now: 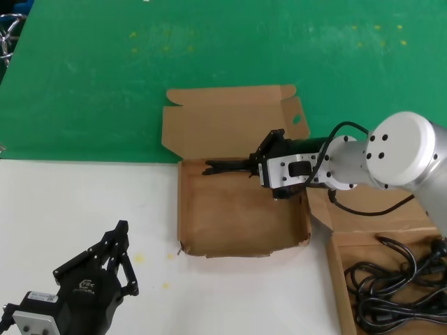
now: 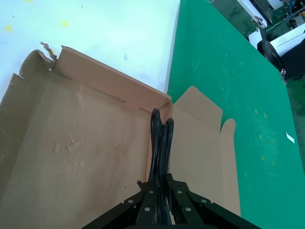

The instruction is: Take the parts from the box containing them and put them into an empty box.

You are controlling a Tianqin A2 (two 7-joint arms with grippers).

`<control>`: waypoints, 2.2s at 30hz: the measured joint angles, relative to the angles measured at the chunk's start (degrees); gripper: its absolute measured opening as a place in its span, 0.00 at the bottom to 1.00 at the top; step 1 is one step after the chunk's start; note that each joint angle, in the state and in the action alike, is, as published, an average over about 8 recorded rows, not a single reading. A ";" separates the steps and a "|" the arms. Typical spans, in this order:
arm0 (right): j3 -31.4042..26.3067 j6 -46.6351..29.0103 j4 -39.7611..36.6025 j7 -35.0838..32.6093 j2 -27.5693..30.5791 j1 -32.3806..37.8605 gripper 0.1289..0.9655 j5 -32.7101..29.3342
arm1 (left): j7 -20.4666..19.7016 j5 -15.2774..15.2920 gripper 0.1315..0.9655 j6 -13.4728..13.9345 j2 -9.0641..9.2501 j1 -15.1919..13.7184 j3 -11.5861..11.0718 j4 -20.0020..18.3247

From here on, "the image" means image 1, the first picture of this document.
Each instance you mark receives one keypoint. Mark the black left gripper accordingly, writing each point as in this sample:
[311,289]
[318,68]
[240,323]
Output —
[87,304]

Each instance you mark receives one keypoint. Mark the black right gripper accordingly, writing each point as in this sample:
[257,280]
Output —
[304,146]

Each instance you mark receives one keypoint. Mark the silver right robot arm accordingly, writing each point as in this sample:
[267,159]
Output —
[401,150]

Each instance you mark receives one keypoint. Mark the cardboard box with holed flap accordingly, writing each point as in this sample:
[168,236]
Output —
[227,223]

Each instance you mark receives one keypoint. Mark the green table mat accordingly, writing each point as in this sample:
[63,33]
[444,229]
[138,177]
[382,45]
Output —
[104,87]

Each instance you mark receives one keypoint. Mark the black stool with chrome base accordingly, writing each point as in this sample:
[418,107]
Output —
[14,25]

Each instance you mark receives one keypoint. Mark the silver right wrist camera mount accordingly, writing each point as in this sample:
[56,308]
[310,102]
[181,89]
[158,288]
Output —
[279,171]

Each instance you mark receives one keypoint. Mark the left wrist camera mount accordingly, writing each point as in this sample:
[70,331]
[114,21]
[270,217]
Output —
[35,315]

